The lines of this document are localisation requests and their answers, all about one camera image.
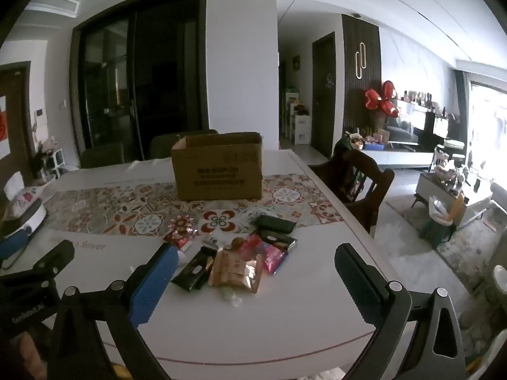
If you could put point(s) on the small white rack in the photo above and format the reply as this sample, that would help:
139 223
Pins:
57 162

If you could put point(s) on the red bow balloon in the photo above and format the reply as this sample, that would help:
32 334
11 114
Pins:
382 99

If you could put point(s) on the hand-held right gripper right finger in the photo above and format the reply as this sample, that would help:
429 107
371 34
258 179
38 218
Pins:
356 281

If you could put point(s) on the red door poster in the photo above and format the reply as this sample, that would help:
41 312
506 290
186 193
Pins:
3 126

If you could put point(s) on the brown cardboard box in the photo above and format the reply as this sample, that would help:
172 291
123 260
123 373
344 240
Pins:
218 166

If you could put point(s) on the patterned rug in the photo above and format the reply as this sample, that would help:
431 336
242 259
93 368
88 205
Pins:
459 249

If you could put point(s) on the patterned table runner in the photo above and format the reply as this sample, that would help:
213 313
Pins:
119 209

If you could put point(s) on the white tv cabinet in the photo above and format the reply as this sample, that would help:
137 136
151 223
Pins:
400 158

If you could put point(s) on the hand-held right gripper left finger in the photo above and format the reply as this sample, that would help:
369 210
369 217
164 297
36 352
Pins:
158 281

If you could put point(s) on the dark green snack packet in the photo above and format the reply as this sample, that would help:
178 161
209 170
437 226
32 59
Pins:
273 223

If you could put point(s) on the wall shelf with ornaments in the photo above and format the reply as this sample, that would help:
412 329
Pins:
420 101

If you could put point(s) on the dark wooden door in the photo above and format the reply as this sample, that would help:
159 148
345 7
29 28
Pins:
323 95

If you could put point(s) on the green upholstered chair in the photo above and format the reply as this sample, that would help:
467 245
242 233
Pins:
103 156
162 144

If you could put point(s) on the pink snack packet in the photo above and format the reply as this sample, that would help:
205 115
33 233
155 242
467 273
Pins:
275 260

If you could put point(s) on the brown entrance door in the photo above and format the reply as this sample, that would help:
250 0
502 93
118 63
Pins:
18 111

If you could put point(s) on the ceiling air vent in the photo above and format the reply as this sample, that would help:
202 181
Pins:
51 4

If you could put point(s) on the wall intercom panel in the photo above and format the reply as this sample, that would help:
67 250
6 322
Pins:
39 114

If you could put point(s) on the red and white candy packet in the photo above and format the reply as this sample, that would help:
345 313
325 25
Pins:
178 239

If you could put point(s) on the small white candy packet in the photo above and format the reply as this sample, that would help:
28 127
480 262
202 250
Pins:
212 240

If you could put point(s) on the clear jelly cup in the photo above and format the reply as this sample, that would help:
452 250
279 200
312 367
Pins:
231 297

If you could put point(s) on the blue pouch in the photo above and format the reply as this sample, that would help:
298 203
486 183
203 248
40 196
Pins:
12 245

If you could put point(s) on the black sliding glass door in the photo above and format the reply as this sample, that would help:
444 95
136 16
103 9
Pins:
158 67

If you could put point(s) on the white appliance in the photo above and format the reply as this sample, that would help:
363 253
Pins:
27 221

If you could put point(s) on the white hallway shelf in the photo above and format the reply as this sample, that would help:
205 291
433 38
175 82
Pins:
299 124

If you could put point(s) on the dark green cloth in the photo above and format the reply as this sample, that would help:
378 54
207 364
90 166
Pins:
342 148

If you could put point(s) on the black snack packet white label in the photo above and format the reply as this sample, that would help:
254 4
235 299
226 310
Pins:
279 240

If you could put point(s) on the long black snack packet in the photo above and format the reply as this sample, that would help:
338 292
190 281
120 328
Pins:
194 271

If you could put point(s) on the red snack packet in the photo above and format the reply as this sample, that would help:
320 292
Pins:
250 245

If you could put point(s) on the looped wall lamp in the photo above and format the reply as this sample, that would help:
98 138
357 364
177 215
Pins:
359 61

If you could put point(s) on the flower bouquet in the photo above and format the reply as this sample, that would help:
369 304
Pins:
43 150

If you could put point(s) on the round brown candy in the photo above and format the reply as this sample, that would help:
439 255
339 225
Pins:
237 244

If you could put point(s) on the dark wooden chair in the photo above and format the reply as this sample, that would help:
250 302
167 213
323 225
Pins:
366 174

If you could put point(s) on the beige biscuit packet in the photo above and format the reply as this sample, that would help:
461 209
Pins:
237 271

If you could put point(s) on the green trash bin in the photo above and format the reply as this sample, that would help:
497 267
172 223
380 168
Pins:
433 227

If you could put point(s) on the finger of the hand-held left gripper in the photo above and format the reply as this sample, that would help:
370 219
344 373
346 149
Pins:
55 255

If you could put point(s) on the coffee table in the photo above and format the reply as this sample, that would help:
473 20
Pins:
435 190

